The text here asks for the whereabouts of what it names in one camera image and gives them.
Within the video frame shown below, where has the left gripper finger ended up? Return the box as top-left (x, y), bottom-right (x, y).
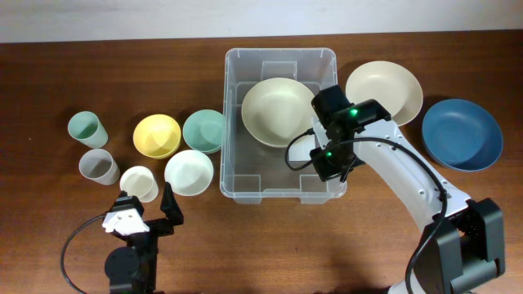
top-left (160, 182), bottom-right (184, 226)
top-left (115, 196), bottom-right (145, 216)

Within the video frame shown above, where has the blue plate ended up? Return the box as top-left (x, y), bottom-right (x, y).
top-left (422, 99), bottom-right (503, 172)

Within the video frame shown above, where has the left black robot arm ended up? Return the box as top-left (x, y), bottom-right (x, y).
top-left (102, 183), bottom-right (184, 293)

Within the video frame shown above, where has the cream cup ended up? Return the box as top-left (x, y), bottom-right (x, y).
top-left (119, 166), bottom-right (159, 203)

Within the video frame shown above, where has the white bowl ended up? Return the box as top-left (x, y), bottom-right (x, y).
top-left (164, 149), bottom-right (214, 197)

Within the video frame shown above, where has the grey cup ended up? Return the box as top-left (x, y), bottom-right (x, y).
top-left (78, 149), bottom-right (120, 185)

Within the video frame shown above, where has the white label in bin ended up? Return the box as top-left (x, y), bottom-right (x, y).
top-left (288, 135), bottom-right (316, 163)

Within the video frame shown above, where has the clear plastic storage bin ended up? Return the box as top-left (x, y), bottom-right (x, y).
top-left (220, 47), bottom-right (347, 204)

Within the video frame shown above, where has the yellow bowl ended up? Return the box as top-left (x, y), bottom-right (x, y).
top-left (132, 114), bottom-right (181, 159)

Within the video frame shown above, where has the green bowl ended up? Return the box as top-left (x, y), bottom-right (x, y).
top-left (182, 109), bottom-right (224, 154)

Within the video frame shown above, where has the green cup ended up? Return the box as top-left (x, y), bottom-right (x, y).
top-left (68, 111), bottom-right (109, 149)

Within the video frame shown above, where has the right black cable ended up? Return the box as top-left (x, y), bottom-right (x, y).
top-left (284, 127), bottom-right (449, 294)

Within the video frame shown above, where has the black cable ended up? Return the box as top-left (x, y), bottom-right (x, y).
top-left (284, 127), bottom-right (449, 294)
top-left (60, 213), bottom-right (108, 294)

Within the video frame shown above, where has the left black cable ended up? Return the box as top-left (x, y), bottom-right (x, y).
top-left (60, 213), bottom-right (108, 294)

